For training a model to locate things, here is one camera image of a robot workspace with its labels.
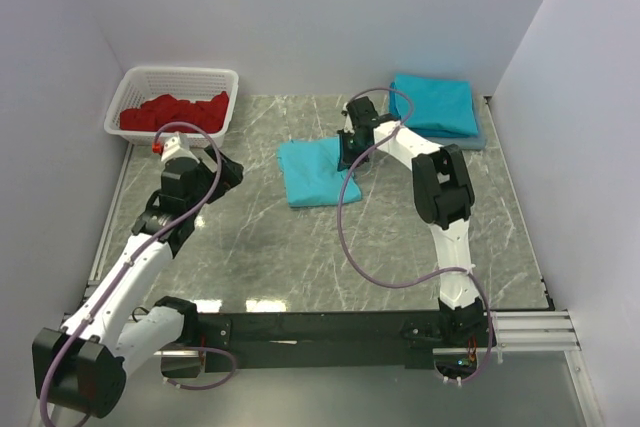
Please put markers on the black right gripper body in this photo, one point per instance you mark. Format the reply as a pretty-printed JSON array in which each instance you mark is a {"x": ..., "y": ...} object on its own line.
[{"x": 350, "y": 150}]

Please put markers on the turquoise t shirt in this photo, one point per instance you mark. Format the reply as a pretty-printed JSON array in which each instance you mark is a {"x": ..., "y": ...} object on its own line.
[{"x": 310, "y": 172}]

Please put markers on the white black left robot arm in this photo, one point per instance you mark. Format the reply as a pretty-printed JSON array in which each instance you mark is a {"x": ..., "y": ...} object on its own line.
[{"x": 84, "y": 365}]

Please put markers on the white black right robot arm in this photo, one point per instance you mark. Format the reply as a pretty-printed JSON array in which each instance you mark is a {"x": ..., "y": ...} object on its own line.
[{"x": 443, "y": 197}]

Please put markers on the folded blue middle shirt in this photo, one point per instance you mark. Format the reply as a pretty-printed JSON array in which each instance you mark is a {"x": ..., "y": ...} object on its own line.
[{"x": 443, "y": 115}]

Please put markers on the red t shirt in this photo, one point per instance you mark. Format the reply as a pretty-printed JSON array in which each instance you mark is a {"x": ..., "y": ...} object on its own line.
[{"x": 208, "y": 115}]

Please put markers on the folded turquoise top shirt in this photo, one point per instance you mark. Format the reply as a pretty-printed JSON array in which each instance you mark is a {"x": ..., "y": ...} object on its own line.
[{"x": 413, "y": 84}]

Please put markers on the black base beam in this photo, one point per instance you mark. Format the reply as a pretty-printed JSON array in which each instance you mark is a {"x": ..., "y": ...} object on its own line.
[{"x": 271, "y": 340}]

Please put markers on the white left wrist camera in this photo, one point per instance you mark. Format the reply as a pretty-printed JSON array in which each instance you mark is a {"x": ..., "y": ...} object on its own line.
[{"x": 174, "y": 147}]

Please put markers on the aluminium rail frame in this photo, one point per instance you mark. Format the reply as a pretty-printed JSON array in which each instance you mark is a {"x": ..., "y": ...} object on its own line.
[{"x": 518, "y": 331}]

